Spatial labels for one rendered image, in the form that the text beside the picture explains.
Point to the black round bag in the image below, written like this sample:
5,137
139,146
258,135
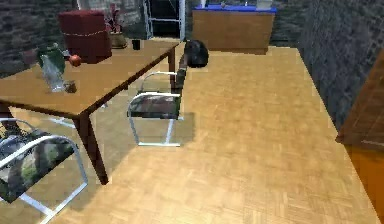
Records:
196,53

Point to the small dark brown lump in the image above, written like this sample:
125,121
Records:
70,87

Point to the wooden cabinet with blue top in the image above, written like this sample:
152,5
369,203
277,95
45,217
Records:
233,29

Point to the black cup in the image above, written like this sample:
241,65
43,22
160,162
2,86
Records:
136,44

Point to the brown wooden table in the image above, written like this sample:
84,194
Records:
100,83

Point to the dark red box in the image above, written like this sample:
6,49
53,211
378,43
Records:
86,35

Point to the red apple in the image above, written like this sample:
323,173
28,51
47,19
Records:
75,60

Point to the white frame doorway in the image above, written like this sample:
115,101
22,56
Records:
165,20

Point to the brown wooden door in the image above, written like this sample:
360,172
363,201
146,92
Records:
365,113

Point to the clear glass vase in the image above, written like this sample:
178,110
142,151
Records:
52,71

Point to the metal frame chair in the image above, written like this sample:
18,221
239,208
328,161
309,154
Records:
31,160
156,106

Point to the red potted house plant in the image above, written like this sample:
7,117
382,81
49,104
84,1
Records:
117,31

